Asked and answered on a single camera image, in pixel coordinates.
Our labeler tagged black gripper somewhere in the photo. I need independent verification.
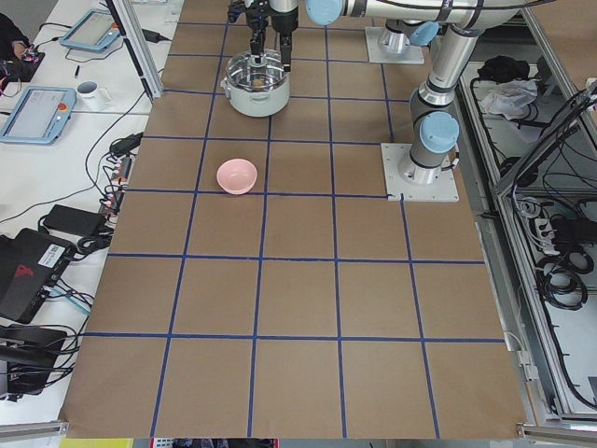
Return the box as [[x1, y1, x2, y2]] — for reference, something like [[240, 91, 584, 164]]
[[228, 0, 271, 64], [271, 7, 299, 73]]

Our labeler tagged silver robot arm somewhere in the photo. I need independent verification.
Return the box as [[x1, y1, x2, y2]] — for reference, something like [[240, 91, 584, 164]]
[[227, 0, 280, 64], [305, 1, 533, 186]]

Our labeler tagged pale green electric pot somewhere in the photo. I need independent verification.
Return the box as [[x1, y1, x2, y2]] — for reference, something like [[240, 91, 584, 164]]
[[220, 49, 290, 118]]

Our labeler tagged pink bowl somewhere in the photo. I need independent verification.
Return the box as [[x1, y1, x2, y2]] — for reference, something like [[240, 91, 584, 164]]
[[216, 159, 257, 195]]

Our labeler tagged blue teach pendant far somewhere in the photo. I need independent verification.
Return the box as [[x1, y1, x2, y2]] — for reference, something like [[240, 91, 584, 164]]
[[59, 9, 120, 52]]

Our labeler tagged blue teach pendant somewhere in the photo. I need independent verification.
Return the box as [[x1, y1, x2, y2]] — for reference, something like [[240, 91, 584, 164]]
[[59, 9, 120, 52], [1, 86, 76, 145]]

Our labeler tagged white mug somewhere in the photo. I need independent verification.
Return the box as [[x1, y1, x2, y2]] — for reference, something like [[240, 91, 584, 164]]
[[76, 81, 112, 112]]

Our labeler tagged black cloth bundle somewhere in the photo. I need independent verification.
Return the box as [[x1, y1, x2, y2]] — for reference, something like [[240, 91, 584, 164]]
[[478, 55, 530, 83]]

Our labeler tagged blue teach pendant near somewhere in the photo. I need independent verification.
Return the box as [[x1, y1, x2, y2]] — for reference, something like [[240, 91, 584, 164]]
[[1, 86, 76, 145]]

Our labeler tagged white crumpled cloth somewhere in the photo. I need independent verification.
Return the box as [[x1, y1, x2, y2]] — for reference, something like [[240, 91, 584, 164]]
[[480, 79, 538, 119]]

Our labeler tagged black power brick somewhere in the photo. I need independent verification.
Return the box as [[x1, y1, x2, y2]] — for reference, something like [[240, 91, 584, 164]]
[[41, 204, 106, 236]]

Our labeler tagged black laptop computer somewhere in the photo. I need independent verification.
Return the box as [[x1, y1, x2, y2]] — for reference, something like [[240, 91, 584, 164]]
[[1, 228, 76, 324]]

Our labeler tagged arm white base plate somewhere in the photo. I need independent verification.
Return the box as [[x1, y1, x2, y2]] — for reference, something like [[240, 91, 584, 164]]
[[365, 27, 424, 64], [381, 143, 459, 203]]

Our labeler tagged aluminium frame post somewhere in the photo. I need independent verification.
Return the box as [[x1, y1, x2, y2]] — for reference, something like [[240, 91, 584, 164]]
[[106, 0, 163, 101]]

